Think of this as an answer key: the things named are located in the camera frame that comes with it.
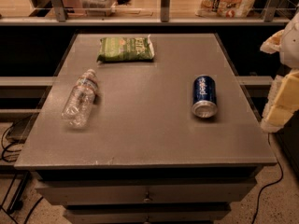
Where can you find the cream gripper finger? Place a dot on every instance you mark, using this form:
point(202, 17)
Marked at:
point(272, 44)
point(283, 102)

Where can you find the blue pepsi can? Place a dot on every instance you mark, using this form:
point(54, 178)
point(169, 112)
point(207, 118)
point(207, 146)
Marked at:
point(204, 99)

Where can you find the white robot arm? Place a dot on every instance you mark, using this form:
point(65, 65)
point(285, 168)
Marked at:
point(289, 47)

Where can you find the colourful snack bag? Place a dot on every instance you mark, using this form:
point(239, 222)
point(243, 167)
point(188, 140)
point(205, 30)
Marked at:
point(225, 8)

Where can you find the grey drawer cabinet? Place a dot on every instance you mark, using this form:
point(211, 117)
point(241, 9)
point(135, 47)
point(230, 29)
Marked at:
point(144, 157)

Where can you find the green chip bag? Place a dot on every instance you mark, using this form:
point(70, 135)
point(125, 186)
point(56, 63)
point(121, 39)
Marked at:
point(125, 49)

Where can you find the clear plastic container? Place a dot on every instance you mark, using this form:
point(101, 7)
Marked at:
point(97, 0)

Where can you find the clear plastic water bottle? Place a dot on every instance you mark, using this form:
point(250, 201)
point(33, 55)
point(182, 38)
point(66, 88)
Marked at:
point(79, 105)

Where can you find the metal shelf rail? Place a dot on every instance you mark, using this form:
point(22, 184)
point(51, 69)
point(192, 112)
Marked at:
point(139, 13)

